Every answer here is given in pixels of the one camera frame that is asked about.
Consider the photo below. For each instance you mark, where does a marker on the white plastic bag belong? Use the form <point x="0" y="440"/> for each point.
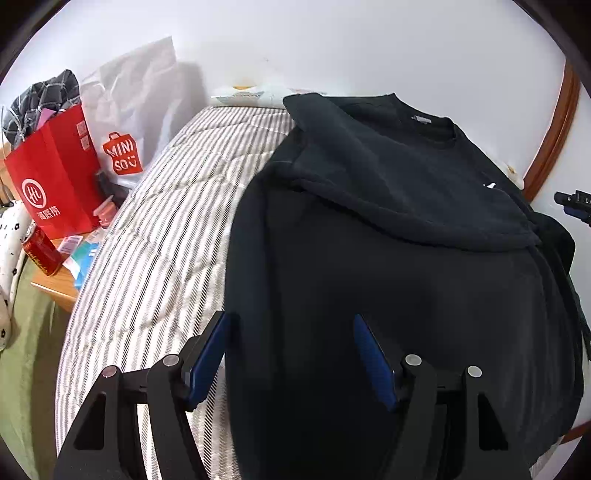
<point x="134" y="92"/>

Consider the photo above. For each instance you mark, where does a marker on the black sweatshirt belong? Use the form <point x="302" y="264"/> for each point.
<point x="369" y="230"/>

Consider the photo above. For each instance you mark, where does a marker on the red drink can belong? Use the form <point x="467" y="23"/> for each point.
<point x="41" y="251"/>

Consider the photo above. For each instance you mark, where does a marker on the wooden nightstand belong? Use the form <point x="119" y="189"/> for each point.
<point x="55" y="288"/>

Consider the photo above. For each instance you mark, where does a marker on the brown wooden bed frame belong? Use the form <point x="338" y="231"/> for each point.
<point x="561" y="124"/>

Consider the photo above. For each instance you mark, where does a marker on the white patterned pillow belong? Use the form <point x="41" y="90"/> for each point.
<point x="240" y="94"/>

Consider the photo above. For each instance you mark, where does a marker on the pink jar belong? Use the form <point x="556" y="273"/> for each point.
<point x="105" y="213"/>

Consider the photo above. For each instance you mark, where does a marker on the striped mattress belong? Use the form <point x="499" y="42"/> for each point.
<point x="161" y="221"/>

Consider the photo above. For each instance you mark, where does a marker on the dark plaid cloth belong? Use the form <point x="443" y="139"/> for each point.
<point x="46" y="92"/>

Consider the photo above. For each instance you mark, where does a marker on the pink card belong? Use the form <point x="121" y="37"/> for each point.
<point x="70" y="244"/>

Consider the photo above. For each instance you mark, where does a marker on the blue tissue pack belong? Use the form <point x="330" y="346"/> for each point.
<point x="81" y="270"/>

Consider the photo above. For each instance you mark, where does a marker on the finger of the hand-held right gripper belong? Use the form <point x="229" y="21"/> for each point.
<point x="575" y="203"/>

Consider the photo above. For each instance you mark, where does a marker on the pink object in bag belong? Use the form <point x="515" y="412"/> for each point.
<point x="46" y="117"/>

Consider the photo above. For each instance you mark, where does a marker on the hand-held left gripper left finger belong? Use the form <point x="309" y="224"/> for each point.
<point x="210" y="360"/>

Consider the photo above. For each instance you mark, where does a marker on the white floral blanket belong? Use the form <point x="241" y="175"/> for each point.
<point x="9" y="258"/>

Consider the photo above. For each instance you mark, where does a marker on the red paper bag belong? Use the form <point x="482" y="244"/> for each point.
<point x="55" y="166"/>

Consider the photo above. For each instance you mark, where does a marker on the black bottle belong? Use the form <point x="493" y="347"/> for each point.
<point x="107" y="184"/>

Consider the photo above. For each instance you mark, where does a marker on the green bed sheet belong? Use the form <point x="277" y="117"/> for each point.
<point x="32" y="369"/>

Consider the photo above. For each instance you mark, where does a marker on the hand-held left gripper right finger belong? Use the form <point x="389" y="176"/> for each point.
<point x="374" y="364"/>

